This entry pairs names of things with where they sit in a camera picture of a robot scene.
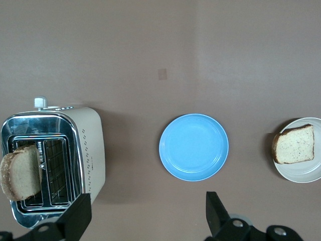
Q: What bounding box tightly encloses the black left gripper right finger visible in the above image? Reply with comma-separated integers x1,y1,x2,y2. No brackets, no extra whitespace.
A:
205,191,305,241

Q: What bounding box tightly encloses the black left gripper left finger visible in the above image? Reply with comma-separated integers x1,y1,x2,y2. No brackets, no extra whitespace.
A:
0,192,92,241

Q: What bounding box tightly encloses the brown bread slice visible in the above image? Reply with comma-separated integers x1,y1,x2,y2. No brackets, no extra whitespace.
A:
0,144,44,201
271,124,315,165

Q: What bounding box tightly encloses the blue plate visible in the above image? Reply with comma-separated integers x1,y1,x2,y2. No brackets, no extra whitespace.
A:
158,113,230,182

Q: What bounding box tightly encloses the beige plate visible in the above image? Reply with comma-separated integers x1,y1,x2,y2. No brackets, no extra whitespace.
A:
273,117,321,184

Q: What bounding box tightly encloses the beige chrome toaster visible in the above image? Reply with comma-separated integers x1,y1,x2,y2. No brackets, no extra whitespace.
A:
0,97,106,230

